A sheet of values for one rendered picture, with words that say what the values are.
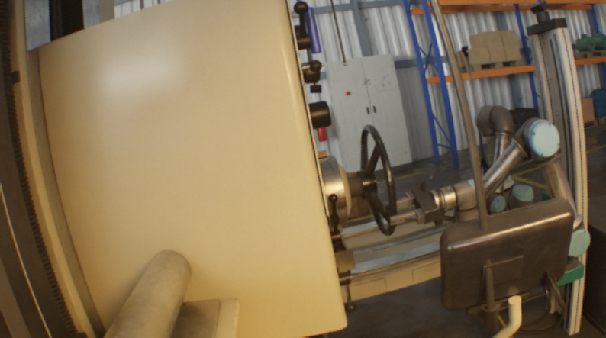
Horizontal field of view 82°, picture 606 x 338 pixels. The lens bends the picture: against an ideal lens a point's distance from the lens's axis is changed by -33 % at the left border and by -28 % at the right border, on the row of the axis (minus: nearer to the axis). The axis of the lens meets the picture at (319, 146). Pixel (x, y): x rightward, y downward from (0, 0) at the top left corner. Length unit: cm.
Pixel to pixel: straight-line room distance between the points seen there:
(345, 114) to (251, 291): 745
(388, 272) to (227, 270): 139
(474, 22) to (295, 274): 930
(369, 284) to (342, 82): 639
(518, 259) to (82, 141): 104
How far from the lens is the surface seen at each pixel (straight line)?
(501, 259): 101
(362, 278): 232
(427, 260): 239
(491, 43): 877
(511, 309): 111
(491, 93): 1008
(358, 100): 846
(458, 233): 96
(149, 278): 89
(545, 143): 149
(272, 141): 99
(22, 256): 96
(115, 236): 110
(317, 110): 126
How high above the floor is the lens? 161
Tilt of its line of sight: 6 degrees down
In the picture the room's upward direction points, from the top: 11 degrees counter-clockwise
